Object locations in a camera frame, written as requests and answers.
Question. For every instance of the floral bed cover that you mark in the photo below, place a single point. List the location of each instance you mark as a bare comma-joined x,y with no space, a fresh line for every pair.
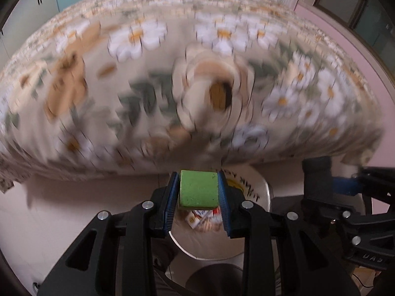
126,87

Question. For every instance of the green cube block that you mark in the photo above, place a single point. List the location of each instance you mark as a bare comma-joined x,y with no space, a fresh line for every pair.
198,190

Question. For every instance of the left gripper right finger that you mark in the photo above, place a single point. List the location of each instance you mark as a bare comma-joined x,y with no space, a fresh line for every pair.
281,257

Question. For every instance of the white milk carton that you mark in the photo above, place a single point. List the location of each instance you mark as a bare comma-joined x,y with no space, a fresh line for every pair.
205,221

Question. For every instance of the dark framed window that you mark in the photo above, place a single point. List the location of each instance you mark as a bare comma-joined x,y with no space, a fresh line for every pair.
366,18

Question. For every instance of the white wardrobe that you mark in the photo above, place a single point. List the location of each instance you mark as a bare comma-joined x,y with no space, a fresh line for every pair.
26,17

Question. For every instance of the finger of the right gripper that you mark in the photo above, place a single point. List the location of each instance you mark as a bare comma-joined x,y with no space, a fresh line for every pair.
374,182
368,240

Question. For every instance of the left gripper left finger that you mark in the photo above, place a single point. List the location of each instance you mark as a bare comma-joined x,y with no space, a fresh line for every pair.
112,255

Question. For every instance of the black cylinder roll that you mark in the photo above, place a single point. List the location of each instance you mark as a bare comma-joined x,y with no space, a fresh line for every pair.
318,180

